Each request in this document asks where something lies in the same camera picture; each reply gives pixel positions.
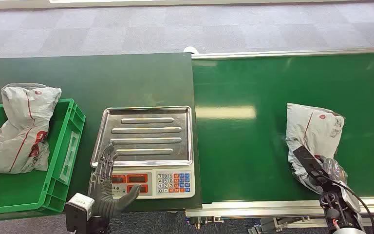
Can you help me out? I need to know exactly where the electronic scale with steel tray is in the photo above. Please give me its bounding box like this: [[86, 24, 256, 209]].
[[90, 106, 196, 200]]

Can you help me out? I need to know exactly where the grey courier bag with label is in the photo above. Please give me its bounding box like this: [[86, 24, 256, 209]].
[[285, 103, 346, 195]]

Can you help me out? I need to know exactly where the grey courier bag red stripe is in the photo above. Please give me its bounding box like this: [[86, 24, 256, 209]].
[[0, 83, 62, 175]]

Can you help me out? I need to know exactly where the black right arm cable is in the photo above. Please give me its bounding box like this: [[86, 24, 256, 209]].
[[322, 174, 374, 234]]

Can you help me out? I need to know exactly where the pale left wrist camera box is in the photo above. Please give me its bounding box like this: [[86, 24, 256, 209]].
[[67, 193, 95, 214]]

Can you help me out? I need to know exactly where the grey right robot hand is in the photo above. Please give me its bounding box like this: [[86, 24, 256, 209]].
[[293, 145, 349, 189]]

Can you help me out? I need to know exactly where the green plastic basket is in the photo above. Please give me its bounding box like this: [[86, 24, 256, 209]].
[[0, 98, 86, 216]]

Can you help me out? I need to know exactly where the metal bolt fitting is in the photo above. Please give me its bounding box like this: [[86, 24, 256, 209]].
[[187, 216, 224, 230]]

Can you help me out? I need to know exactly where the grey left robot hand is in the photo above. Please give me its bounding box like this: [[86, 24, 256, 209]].
[[88, 143, 142, 219]]

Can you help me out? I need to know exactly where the green conveyor belt aluminium frame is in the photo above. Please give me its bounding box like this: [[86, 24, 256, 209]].
[[185, 47, 374, 227]]

